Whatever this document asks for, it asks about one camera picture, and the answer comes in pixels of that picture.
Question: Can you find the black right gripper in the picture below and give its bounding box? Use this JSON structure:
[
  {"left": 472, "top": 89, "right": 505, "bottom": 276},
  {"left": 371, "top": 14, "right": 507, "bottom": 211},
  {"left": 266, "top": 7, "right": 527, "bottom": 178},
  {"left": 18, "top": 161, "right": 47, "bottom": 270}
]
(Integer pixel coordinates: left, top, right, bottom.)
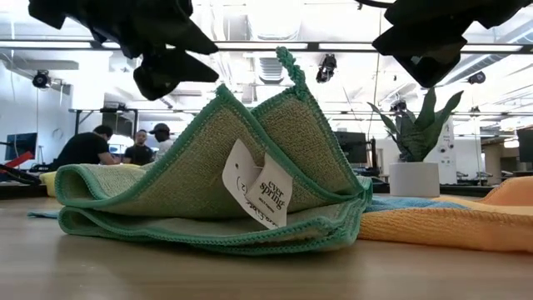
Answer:
[{"left": 371, "top": 0, "right": 533, "bottom": 89}]

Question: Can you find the white plant pot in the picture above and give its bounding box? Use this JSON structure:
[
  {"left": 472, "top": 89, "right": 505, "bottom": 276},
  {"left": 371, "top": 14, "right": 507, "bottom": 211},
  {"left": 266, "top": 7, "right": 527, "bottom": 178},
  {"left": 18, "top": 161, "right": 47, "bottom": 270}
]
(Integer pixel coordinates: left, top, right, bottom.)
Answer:
[{"left": 388, "top": 162, "right": 441, "bottom": 198}]

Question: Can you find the green microfiber towel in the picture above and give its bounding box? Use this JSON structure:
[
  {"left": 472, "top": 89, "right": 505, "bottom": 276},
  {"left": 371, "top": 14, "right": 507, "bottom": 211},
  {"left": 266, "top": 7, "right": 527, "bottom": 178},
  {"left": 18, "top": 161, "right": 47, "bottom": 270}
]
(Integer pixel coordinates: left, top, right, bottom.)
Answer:
[{"left": 53, "top": 45, "right": 374, "bottom": 257}]

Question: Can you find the white paper tag with hole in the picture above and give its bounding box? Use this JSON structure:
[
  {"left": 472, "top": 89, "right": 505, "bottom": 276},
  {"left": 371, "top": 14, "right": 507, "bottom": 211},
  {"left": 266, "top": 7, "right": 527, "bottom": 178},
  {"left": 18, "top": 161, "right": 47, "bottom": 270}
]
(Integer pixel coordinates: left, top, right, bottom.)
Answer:
[{"left": 221, "top": 138, "right": 268, "bottom": 227}]

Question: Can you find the person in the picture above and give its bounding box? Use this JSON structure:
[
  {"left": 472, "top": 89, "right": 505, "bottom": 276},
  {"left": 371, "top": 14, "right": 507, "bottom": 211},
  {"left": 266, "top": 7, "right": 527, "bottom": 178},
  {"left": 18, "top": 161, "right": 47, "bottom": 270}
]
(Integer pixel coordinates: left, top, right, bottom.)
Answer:
[
  {"left": 148, "top": 122, "right": 176, "bottom": 162},
  {"left": 52, "top": 124, "right": 122, "bottom": 168},
  {"left": 122, "top": 128, "right": 156, "bottom": 166}
]

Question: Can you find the black computer monitor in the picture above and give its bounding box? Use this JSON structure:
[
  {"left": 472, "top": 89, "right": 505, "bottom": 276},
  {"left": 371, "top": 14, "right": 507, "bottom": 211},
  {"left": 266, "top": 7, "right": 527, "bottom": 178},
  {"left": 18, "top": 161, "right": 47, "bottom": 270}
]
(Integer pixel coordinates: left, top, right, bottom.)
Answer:
[
  {"left": 4, "top": 132, "right": 39, "bottom": 162},
  {"left": 516, "top": 127, "right": 533, "bottom": 164},
  {"left": 332, "top": 131, "right": 368, "bottom": 165}
]

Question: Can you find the red bar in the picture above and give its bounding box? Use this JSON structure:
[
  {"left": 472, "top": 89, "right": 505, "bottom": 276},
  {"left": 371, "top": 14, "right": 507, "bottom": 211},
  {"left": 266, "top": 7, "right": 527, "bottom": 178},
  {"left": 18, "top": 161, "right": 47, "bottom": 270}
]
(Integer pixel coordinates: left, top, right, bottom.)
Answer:
[{"left": 0, "top": 150, "right": 36, "bottom": 170}]

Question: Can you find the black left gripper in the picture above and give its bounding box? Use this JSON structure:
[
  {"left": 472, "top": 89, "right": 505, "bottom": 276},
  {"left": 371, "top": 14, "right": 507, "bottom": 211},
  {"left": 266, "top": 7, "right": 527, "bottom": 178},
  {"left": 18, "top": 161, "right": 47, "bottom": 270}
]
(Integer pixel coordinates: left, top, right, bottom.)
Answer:
[{"left": 27, "top": 0, "right": 220, "bottom": 102}]

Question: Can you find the white kiosk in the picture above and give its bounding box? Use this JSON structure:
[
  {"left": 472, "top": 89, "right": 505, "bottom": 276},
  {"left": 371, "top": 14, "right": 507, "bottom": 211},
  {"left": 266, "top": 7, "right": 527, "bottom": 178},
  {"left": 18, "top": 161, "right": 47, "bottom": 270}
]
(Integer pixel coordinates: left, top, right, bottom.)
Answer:
[{"left": 435, "top": 116, "right": 458, "bottom": 186}]

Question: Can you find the black ceiling camera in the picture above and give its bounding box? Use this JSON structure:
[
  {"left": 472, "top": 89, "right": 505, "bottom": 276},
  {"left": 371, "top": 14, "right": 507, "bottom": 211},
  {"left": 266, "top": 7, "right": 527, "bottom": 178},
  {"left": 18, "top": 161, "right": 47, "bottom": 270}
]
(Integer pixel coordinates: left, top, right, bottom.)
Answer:
[
  {"left": 466, "top": 70, "right": 487, "bottom": 86},
  {"left": 314, "top": 53, "right": 338, "bottom": 85},
  {"left": 32, "top": 69, "right": 52, "bottom": 90}
]

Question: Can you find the artificial green plant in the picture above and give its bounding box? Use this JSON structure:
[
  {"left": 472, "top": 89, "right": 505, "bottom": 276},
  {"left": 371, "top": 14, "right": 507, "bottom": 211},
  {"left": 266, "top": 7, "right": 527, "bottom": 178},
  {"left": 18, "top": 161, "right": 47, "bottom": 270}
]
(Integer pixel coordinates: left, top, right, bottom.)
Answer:
[{"left": 366, "top": 86, "right": 465, "bottom": 164}]

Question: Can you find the orange microfiber towel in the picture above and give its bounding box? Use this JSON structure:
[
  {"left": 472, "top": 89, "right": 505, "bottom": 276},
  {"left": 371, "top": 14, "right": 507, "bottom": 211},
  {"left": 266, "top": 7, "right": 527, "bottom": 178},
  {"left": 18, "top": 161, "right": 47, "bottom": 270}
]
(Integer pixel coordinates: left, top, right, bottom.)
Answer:
[{"left": 357, "top": 175, "right": 533, "bottom": 255}]

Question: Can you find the blue microfiber towel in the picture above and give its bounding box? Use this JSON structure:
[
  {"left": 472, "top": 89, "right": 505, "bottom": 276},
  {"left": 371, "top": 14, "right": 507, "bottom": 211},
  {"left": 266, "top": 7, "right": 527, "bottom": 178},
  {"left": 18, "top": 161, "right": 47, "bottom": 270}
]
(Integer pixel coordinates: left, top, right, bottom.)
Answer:
[{"left": 26, "top": 195, "right": 468, "bottom": 220}]

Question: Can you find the yellow microfiber towel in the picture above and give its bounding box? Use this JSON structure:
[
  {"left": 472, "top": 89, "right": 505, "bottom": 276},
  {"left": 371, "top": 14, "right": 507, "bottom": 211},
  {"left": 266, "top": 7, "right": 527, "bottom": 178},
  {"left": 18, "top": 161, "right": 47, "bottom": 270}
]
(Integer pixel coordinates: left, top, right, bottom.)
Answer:
[{"left": 38, "top": 162, "right": 143, "bottom": 198}]

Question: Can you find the white everspring brand tag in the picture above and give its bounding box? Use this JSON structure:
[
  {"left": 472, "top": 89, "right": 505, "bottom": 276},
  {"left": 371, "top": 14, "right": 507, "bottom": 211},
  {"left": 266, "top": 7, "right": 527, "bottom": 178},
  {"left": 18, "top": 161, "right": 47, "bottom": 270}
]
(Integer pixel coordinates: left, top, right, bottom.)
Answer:
[{"left": 245, "top": 152, "right": 294, "bottom": 230}]

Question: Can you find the black metal stand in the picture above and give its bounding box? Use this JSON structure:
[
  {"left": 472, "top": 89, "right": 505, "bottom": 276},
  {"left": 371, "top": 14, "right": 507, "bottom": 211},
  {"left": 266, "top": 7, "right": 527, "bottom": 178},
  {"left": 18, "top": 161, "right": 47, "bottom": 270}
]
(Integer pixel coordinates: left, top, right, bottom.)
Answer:
[{"left": 67, "top": 107, "right": 140, "bottom": 138}]

